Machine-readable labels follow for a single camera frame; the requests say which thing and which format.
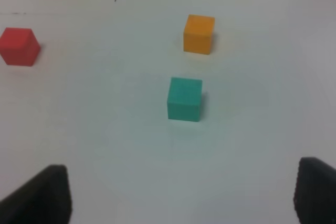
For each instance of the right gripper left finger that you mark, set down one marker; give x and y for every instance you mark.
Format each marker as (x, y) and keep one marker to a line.
(46, 198)

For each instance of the orange cube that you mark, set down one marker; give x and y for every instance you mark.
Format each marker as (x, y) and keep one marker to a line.
(198, 34)

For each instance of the red cube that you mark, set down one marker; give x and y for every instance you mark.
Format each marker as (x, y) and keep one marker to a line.
(19, 47)

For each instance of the teal cube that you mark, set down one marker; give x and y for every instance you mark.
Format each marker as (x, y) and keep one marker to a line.
(184, 99)

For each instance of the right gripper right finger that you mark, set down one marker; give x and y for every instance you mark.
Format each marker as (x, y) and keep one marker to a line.
(314, 196)

